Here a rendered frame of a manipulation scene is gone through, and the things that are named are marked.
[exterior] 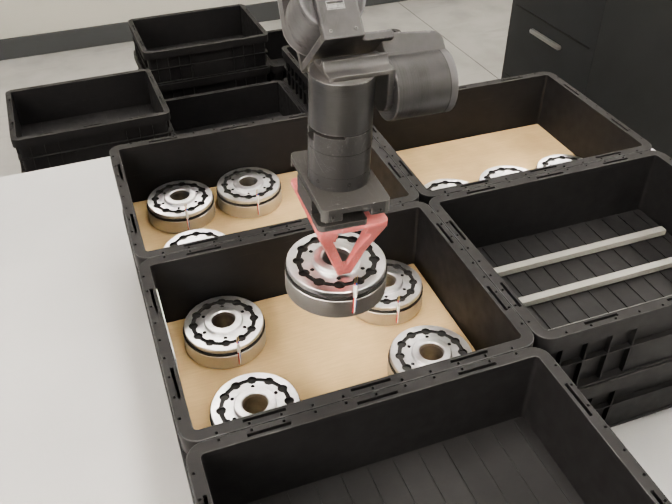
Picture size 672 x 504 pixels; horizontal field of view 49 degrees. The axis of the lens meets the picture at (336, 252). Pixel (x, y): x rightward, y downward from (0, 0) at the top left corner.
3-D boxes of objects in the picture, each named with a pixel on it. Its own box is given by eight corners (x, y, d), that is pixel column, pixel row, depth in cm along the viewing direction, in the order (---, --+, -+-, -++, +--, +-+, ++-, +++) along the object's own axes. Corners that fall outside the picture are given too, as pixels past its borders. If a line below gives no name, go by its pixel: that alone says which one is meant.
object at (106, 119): (53, 279, 210) (10, 141, 182) (44, 222, 232) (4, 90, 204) (191, 247, 222) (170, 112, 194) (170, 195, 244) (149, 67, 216)
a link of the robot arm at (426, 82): (286, 16, 67) (309, -27, 59) (400, 3, 71) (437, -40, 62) (315, 143, 67) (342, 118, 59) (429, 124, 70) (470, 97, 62)
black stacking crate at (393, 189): (151, 328, 100) (137, 263, 93) (122, 209, 122) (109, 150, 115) (416, 264, 111) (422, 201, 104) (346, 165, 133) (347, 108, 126)
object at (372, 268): (303, 306, 70) (303, 301, 69) (274, 244, 77) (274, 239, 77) (401, 285, 72) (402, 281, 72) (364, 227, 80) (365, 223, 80)
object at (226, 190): (226, 209, 114) (225, 206, 114) (210, 176, 122) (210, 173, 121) (288, 196, 117) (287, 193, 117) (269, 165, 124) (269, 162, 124)
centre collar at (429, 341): (421, 374, 87) (421, 370, 87) (404, 345, 91) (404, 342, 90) (458, 363, 88) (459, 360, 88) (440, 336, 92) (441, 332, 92)
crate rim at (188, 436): (184, 461, 72) (181, 446, 71) (139, 275, 94) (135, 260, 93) (537, 357, 83) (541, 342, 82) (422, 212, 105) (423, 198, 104)
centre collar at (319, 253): (320, 280, 72) (320, 275, 72) (305, 250, 76) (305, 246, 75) (367, 271, 73) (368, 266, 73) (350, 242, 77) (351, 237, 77)
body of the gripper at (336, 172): (352, 158, 74) (355, 91, 69) (390, 216, 66) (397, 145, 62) (289, 168, 72) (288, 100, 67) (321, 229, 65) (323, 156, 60)
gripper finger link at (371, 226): (359, 238, 77) (363, 161, 71) (384, 281, 72) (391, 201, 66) (296, 249, 75) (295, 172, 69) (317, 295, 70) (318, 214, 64)
